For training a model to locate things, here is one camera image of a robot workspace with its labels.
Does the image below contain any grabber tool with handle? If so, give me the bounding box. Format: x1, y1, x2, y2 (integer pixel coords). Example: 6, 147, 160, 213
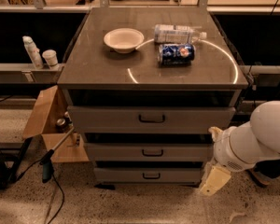
39, 128, 74, 183

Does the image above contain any grey drawer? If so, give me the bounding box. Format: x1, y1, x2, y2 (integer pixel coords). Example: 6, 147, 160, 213
68, 105, 235, 134
84, 143, 213, 161
94, 168, 203, 184

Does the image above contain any white spray bottle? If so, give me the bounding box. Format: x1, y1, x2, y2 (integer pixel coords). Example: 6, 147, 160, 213
22, 35, 44, 70

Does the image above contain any metal can in box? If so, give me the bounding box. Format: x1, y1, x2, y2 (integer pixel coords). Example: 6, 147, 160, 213
55, 118, 68, 133

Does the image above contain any open cardboard box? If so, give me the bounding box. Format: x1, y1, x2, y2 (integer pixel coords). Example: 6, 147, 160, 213
22, 86, 89, 163

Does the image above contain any black floor cable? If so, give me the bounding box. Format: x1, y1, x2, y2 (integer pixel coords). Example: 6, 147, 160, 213
45, 173, 66, 224

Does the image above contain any blue soda can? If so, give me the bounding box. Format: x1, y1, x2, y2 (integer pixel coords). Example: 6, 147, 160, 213
158, 44, 195, 66

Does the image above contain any dark trouser leg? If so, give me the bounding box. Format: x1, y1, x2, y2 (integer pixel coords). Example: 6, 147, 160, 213
256, 160, 280, 179

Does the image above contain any brown shoe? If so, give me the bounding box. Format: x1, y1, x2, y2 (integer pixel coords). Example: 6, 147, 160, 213
247, 169, 272, 188

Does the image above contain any grey bottom drawer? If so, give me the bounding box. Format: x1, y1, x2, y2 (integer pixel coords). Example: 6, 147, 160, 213
94, 168, 203, 184

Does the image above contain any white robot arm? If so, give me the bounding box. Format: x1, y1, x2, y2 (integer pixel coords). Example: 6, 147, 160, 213
199, 101, 280, 196

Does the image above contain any grey top drawer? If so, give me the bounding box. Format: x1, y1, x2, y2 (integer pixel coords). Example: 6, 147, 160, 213
68, 105, 235, 134

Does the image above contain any clear plastic water bottle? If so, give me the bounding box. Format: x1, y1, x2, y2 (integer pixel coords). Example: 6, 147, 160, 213
154, 24, 207, 44

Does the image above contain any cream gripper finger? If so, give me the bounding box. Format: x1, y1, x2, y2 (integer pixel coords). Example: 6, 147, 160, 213
199, 163, 231, 196
208, 126, 222, 142

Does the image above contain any white paper bowl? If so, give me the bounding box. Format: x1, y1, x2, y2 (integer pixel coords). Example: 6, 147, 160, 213
104, 28, 144, 54

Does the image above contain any grey drawer cabinet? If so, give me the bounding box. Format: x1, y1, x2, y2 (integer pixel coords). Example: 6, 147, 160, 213
57, 6, 250, 190

